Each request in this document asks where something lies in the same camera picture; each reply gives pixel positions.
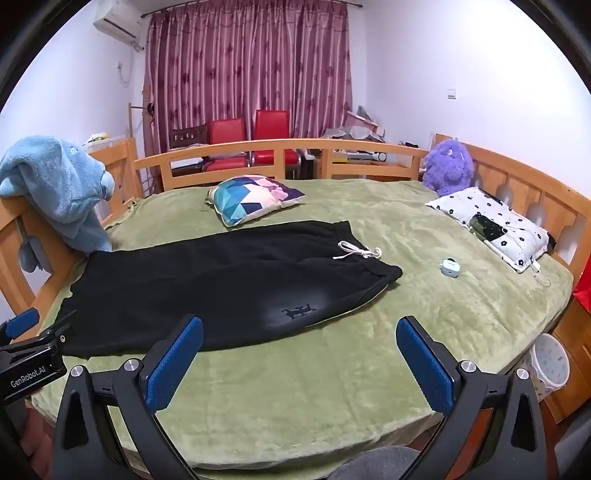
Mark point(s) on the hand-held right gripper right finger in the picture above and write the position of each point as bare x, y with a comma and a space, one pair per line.
425, 369

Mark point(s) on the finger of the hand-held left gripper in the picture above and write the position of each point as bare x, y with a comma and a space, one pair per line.
57, 336
22, 321

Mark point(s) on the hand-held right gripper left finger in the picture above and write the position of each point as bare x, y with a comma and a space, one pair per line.
175, 364

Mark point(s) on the black pants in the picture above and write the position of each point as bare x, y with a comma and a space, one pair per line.
207, 286

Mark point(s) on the small light-blue case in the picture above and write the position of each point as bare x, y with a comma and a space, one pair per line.
450, 268

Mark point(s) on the green fleece blanket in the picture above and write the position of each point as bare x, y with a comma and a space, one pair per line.
323, 392

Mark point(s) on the white dotted waste bin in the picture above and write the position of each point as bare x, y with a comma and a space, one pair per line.
549, 364

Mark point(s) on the blue plush towel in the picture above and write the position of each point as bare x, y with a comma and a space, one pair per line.
55, 180

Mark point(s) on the white floral pillow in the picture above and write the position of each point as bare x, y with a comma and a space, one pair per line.
480, 205

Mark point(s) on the red cloth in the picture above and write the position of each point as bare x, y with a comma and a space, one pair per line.
582, 281

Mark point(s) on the geometric print pillow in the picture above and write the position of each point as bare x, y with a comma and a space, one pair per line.
251, 198

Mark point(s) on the white storage box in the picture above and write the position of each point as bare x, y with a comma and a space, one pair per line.
104, 142

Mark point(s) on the purple plush toy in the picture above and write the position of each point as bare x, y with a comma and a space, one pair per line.
448, 164

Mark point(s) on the wooden coat rack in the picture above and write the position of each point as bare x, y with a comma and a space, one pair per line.
130, 120

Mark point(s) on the dark wooden chair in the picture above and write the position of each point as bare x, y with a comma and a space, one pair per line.
187, 136

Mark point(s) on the red chair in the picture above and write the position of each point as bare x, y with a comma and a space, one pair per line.
272, 124
226, 134

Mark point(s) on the pile of bags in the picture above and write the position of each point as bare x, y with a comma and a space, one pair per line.
360, 124

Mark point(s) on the pink patterned curtain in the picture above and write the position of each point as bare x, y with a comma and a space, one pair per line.
249, 60

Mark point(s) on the white air conditioner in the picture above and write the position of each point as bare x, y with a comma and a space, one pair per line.
117, 16

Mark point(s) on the wooden bed frame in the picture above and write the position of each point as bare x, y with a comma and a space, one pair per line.
258, 148

